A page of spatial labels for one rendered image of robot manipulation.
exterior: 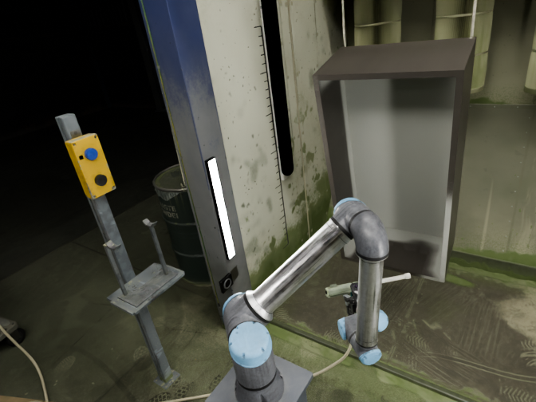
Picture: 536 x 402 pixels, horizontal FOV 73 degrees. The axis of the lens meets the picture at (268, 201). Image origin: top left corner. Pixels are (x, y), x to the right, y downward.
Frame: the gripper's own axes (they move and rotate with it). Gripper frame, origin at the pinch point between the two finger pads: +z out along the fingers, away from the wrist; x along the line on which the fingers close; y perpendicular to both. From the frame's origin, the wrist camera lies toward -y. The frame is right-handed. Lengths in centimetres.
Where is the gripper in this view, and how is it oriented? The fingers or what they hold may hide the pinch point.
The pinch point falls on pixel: (347, 293)
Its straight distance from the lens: 208.0
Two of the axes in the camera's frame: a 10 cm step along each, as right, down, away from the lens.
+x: 9.7, -1.6, 1.7
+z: -1.8, -0.5, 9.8
